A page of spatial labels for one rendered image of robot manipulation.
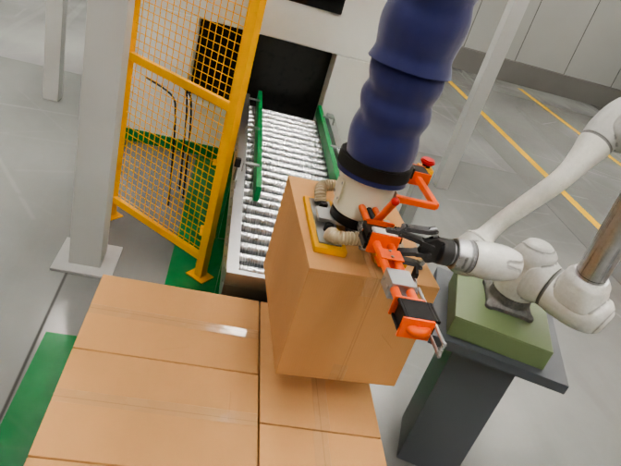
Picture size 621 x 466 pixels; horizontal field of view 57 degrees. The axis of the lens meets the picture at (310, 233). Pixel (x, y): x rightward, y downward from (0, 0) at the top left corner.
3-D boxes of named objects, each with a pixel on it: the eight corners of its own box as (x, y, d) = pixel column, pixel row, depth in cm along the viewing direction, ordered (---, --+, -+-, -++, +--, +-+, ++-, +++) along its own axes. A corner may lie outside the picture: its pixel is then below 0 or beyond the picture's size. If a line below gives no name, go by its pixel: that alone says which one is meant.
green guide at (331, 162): (314, 115, 436) (318, 104, 432) (328, 117, 439) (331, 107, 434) (338, 218, 300) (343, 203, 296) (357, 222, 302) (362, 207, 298)
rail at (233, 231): (237, 116, 433) (242, 91, 423) (244, 117, 434) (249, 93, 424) (215, 307, 236) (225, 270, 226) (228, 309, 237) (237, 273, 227)
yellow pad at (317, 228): (302, 199, 193) (306, 186, 191) (330, 205, 195) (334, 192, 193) (312, 251, 164) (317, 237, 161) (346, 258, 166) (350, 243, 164)
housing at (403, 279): (378, 281, 139) (384, 266, 137) (404, 286, 141) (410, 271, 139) (384, 298, 133) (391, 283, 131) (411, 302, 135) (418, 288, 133)
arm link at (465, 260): (468, 279, 157) (448, 275, 156) (458, 261, 164) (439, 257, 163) (481, 251, 152) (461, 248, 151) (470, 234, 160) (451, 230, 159)
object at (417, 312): (387, 312, 128) (395, 294, 125) (417, 317, 129) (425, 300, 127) (395, 336, 120) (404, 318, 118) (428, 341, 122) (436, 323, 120)
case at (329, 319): (262, 264, 226) (287, 175, 207) (357, 279, 236) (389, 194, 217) (274, 374, 175) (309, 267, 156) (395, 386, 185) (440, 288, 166)
